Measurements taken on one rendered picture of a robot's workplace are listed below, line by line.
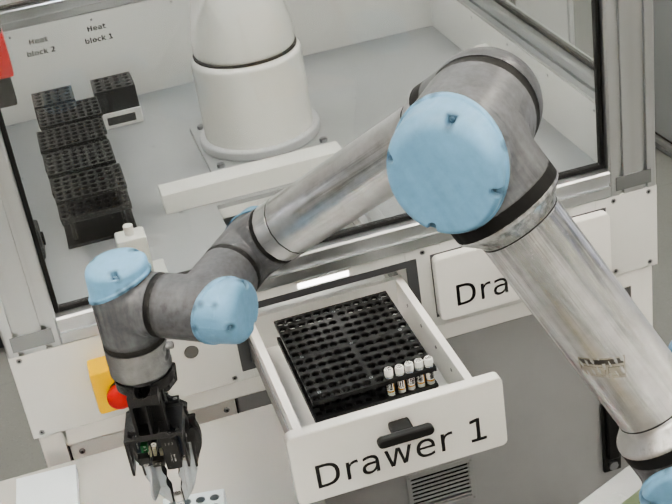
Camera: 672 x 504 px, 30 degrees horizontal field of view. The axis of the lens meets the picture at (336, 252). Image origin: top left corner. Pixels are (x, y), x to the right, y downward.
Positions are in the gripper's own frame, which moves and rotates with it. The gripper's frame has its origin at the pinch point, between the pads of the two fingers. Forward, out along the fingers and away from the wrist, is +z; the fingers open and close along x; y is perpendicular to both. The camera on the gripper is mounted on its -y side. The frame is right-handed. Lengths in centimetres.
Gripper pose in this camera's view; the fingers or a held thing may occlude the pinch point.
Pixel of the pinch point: (177, 488)
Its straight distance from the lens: 165.2
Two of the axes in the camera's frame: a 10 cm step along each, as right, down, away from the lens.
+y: 0.9, 4.8, -8.7
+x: 9.9, -1.7, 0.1
